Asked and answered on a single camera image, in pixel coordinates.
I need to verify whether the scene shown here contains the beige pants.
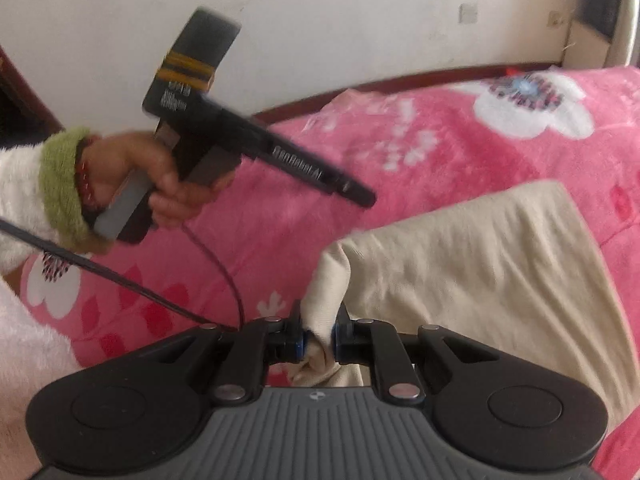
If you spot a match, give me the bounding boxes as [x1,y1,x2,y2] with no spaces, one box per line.
[292,180,633,436]

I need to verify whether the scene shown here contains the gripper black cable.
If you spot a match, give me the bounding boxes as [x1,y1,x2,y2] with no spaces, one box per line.
[0,217,238,333]
[177,220,246,333]

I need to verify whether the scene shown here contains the dark wooden door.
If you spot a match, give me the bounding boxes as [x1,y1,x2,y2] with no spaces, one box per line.
[0,45,63,151]

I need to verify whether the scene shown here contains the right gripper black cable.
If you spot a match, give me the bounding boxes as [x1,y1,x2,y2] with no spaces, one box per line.
[0,217,238,333]

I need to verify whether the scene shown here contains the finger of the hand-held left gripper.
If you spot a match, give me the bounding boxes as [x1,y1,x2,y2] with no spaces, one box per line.
[327,170,377,208]

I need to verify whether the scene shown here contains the white cabinet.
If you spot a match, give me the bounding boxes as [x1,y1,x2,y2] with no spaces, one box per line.
[562,0,638,68]

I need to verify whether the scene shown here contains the person's pink fluffy robe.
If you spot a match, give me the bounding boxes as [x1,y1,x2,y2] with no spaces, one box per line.
[0,272,81,471]

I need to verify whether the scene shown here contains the pink floral blanket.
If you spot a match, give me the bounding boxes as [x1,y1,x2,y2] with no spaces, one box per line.
[20,65,640,480]

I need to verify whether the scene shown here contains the person's left hand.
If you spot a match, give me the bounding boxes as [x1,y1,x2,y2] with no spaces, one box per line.
[87,130,236,233]

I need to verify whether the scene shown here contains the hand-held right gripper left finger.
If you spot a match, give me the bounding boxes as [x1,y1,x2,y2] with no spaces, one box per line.
[157,300,306,407]

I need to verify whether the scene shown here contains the red bead bracelet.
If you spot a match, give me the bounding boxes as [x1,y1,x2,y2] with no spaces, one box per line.
[75,135,101,211]

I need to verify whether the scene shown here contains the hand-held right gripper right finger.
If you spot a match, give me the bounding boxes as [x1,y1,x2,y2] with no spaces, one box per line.
[332,305,501,404]

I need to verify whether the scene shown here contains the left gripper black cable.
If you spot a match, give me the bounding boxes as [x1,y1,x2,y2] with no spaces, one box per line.
[177,220,246,333]

